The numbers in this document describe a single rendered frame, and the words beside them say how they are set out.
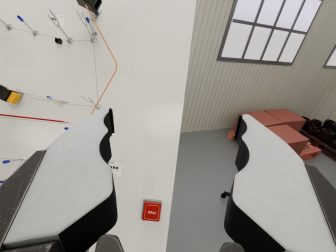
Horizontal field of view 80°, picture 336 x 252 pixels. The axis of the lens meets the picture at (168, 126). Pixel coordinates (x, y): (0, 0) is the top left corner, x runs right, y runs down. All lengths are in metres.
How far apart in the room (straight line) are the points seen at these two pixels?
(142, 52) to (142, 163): 0.35
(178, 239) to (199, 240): 0.18
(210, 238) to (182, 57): 1.61
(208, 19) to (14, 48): 2.08
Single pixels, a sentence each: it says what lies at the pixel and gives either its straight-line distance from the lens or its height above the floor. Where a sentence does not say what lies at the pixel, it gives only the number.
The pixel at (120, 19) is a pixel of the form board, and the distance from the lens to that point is 0.75.
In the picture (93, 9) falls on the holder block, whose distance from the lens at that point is 0.70.
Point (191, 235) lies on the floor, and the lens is 1.96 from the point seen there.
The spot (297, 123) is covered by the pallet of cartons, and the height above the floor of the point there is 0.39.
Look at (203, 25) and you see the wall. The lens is 2.54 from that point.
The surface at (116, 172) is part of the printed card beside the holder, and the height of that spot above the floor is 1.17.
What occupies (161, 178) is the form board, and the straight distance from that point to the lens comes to 0.65.
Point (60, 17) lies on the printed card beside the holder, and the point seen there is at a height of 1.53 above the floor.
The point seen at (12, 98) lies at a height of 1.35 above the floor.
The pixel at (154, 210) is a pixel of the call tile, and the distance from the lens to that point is 0.63.
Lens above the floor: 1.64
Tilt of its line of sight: 32 degrees down
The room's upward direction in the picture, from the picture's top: 11 degrees clockwise
